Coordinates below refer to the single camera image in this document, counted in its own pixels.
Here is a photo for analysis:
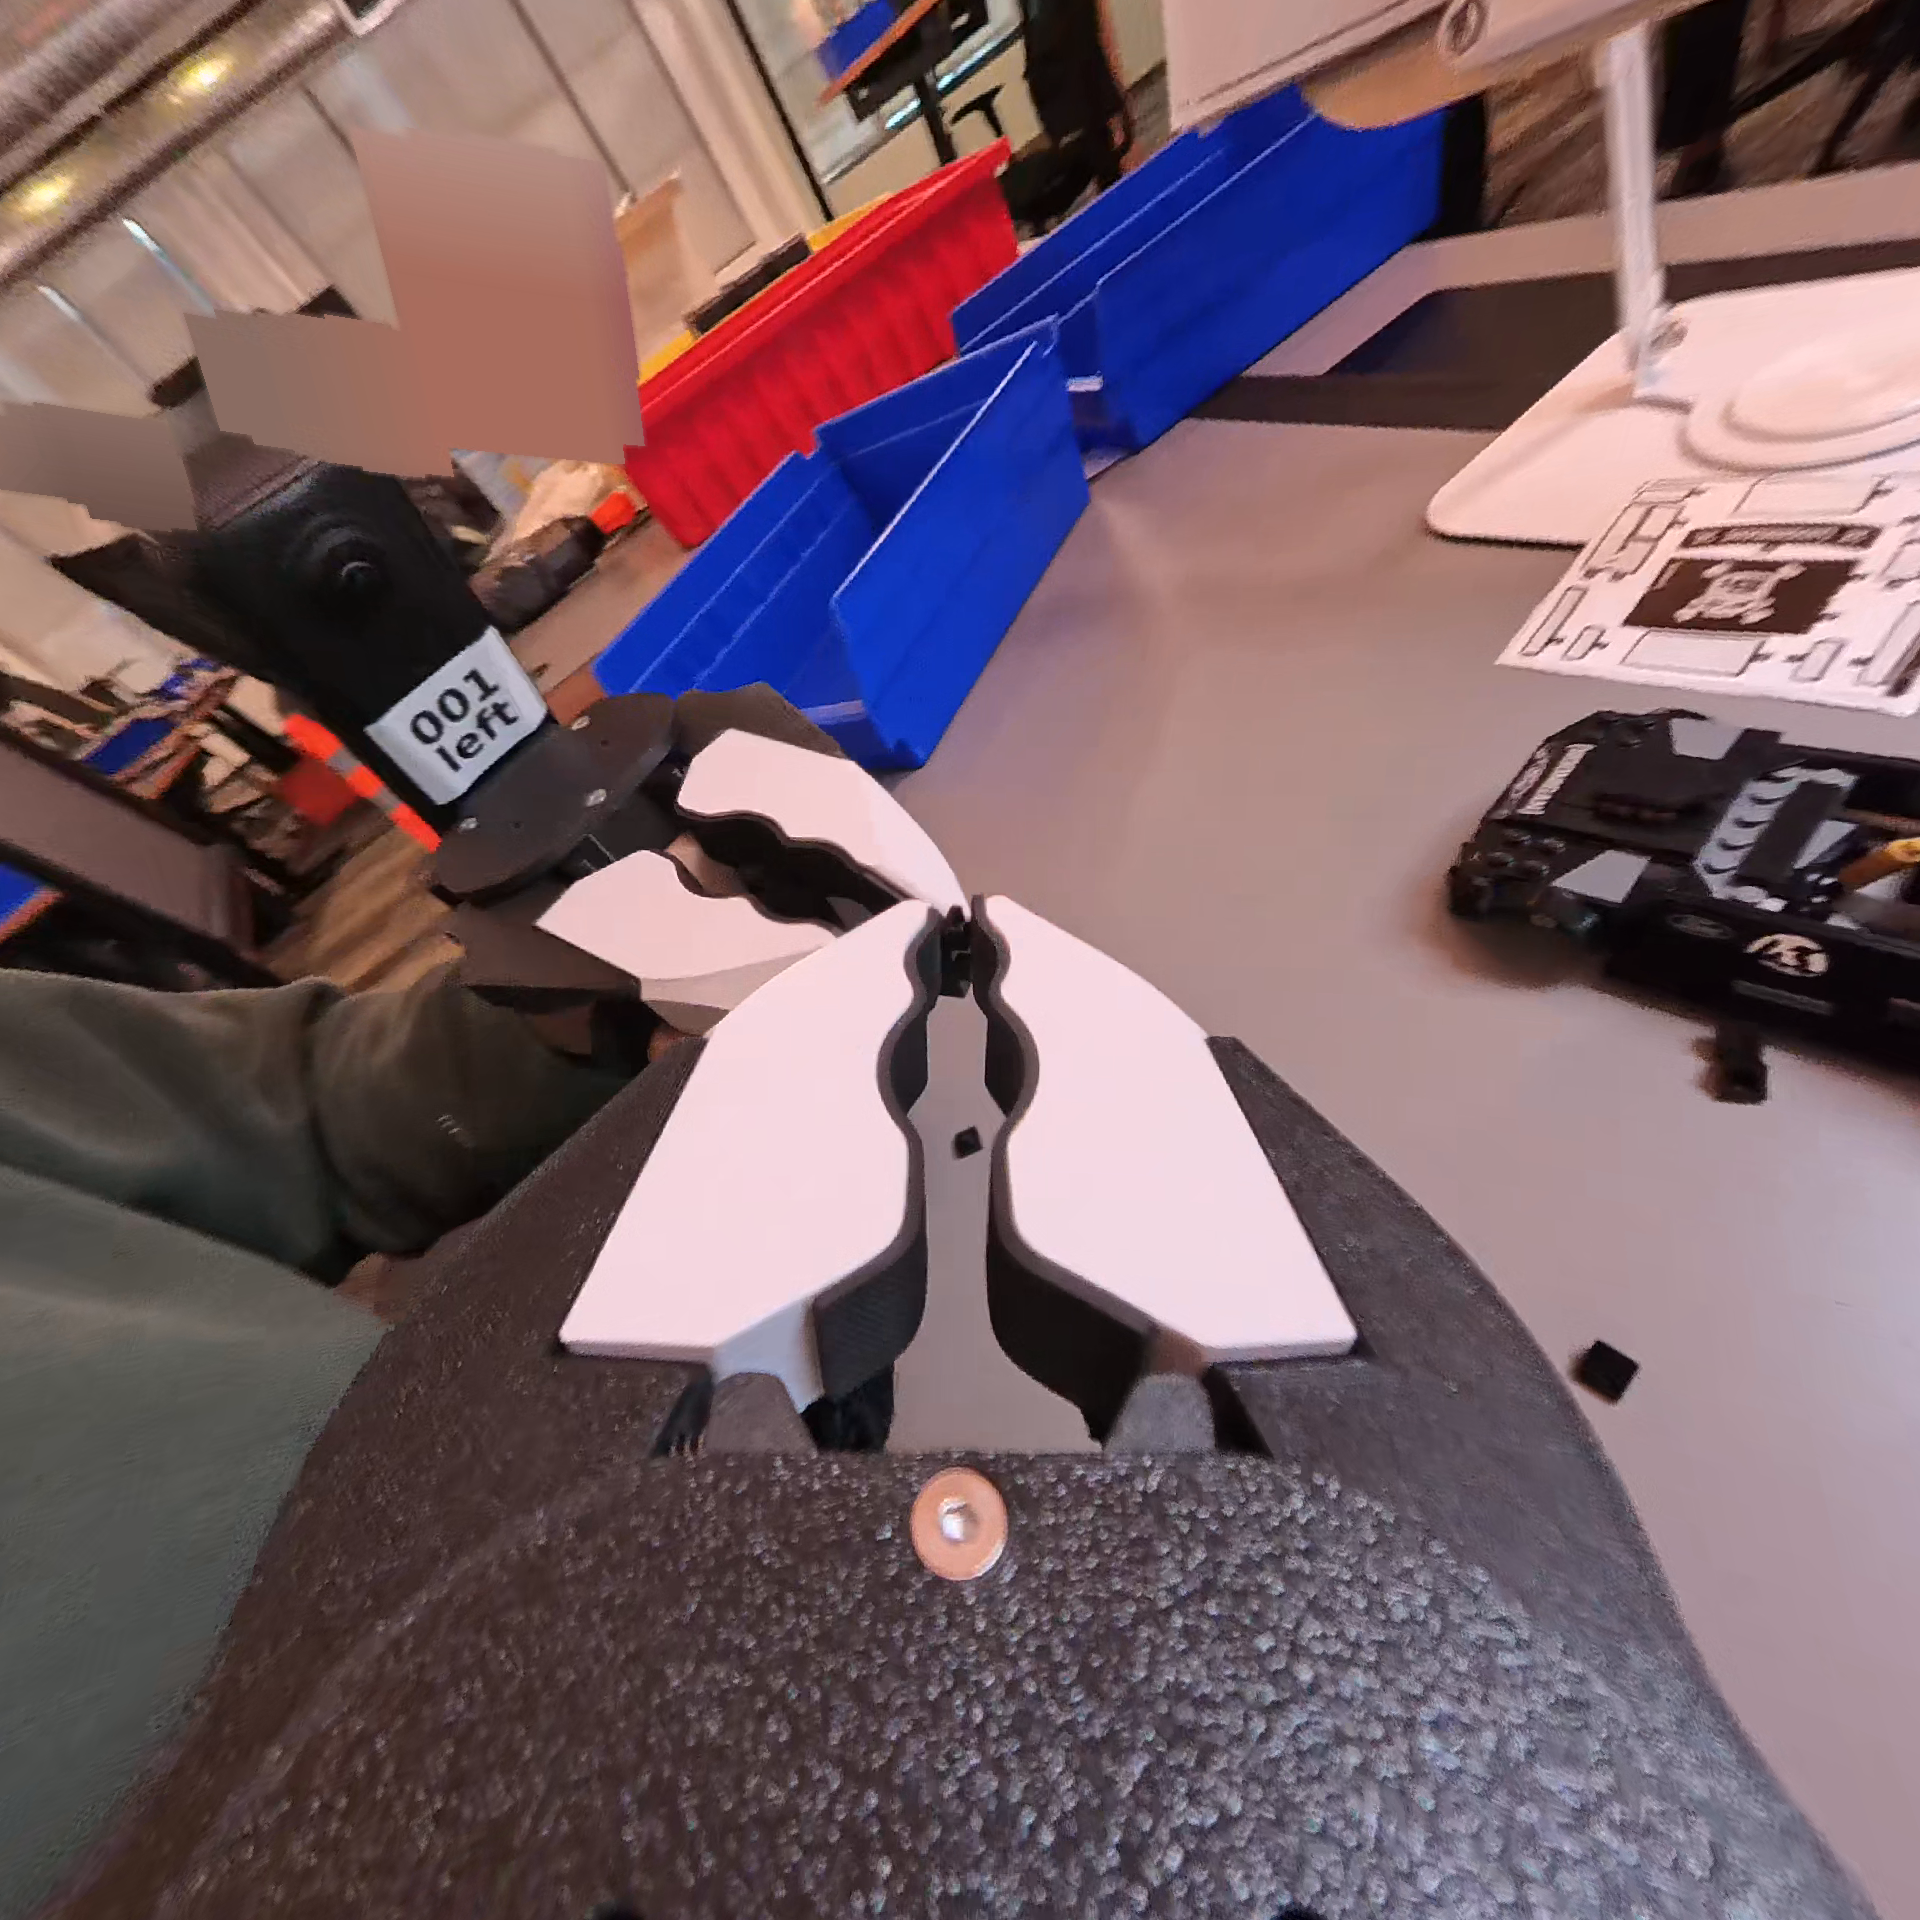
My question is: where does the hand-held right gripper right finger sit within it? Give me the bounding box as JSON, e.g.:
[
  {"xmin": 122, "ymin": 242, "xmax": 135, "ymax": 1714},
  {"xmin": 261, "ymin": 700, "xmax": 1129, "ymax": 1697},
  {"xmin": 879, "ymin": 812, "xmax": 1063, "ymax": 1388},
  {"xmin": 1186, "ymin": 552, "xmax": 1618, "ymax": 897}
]
[{"xmin": 985, "ymin": 895, "xmax": 1361, "ymax": 1442}]

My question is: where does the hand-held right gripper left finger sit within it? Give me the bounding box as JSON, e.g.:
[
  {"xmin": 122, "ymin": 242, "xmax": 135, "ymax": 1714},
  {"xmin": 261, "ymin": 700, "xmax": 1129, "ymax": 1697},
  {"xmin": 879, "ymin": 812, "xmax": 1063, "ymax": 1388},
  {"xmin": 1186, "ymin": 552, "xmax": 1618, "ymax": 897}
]
[{"xmin": 563, "ymin": 901, "xmax": 943, "ymax": 1412}]

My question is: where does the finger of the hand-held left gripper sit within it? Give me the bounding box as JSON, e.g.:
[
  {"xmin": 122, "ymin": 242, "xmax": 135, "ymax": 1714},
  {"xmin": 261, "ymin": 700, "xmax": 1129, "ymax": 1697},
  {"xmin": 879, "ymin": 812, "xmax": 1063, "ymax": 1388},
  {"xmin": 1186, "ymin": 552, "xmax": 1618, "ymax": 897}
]
[
  {"xmin": 543, "ymin": 855, "xmax": 841, "ymax": 1038},
  {"xmin": 676, "ymin": 728, "xmax": 969, "ymax": 920}
]

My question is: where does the black lego car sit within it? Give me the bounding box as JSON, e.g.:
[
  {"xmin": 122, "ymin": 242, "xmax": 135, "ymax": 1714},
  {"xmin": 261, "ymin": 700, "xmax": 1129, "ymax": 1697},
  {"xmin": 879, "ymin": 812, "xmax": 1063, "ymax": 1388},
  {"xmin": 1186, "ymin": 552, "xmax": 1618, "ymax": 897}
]
[{"xmin": 1450, "ymin": 711, "xmax": 1920, "ymax": 1068}]

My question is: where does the lego instruction booklet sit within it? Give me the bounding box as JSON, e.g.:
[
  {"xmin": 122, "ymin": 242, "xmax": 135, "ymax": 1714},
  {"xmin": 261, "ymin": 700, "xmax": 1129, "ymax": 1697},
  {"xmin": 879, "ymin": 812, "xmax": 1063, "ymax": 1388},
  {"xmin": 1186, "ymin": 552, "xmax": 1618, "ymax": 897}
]
[{"xmin": 1167, "ymin": 0, "xmax": 1712, "ymax": 128}]

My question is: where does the orange striped object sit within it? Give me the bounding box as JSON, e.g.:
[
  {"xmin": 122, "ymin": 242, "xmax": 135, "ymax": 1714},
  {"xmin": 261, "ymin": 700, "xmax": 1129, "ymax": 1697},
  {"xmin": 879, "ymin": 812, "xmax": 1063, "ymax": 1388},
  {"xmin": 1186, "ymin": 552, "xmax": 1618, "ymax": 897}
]
[{"xmin": 276, "ymin": 705, "xmax": 407, "ymax": 857}]

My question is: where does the blue storage bin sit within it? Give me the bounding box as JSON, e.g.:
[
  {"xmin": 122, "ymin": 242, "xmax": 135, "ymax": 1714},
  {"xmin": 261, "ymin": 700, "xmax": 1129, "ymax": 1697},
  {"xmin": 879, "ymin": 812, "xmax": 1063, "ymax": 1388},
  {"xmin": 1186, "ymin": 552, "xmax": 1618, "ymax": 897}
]
[
  {"xmin": 955, "ymin": 92, "xmax": 1450, "ymax": 453},
  {"xmin": 594, "ymin": 324, "xmax": 1091, "ymax": 767}
]

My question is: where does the red storage bin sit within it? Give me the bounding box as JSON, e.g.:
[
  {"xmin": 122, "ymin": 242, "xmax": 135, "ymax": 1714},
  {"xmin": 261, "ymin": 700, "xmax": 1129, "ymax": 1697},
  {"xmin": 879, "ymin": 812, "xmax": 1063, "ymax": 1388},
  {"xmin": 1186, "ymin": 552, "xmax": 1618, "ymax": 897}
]
[{"xmin": 624, "ymin": 144, "xmax": 1021, "ymax": 548}]

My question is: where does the sticker sheet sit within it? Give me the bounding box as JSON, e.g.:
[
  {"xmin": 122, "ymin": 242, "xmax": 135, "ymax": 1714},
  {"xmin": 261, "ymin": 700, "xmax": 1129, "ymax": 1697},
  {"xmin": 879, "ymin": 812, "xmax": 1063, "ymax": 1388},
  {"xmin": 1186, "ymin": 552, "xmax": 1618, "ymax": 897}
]
[{"xmin": 1497, "ymin": 471, "xmax": 1920, "ymax": 716}]

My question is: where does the white booklet stand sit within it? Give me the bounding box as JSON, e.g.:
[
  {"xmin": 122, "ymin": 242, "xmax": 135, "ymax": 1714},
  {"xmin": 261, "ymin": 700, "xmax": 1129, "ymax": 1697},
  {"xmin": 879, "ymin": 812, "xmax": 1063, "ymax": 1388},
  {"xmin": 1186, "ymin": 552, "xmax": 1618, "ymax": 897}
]
[{"xmin": 1426, "ymin": 0, "xmax": 1920, "ymax": 548}]

